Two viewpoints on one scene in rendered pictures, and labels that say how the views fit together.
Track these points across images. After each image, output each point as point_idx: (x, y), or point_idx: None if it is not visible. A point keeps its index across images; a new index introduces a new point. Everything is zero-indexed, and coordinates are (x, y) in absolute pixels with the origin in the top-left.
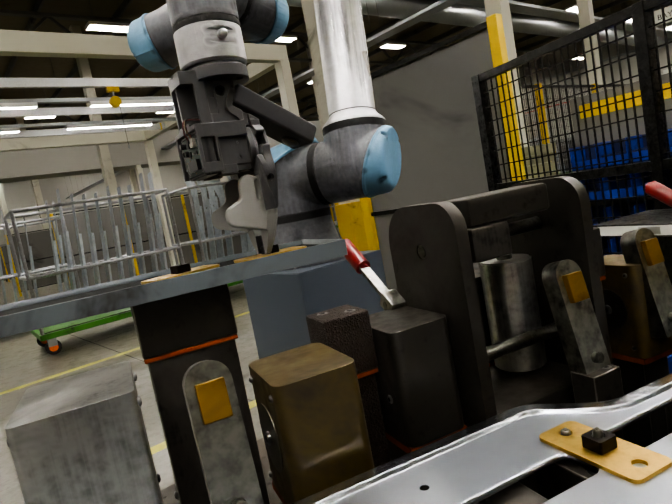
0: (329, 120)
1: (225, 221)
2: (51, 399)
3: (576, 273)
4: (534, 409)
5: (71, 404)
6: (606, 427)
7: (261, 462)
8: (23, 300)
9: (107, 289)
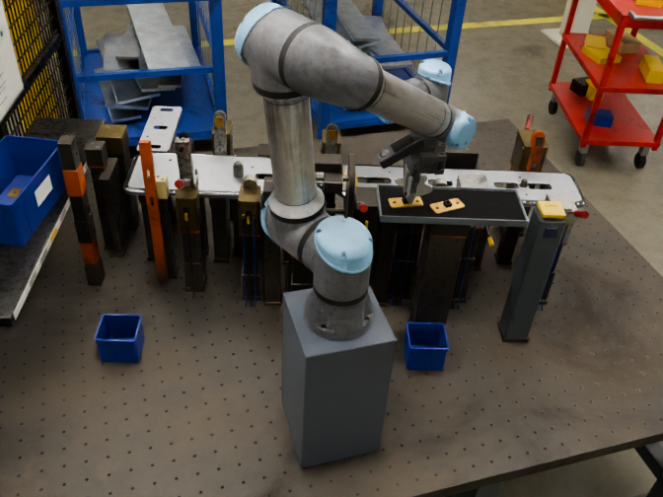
0: (321, 192)
1: (425, 190)
2: (479, 182)
3: None
4: None
5: (473, 177)
6: None
7: (393, 461)
8: (517, 220)
9: (479, 214)
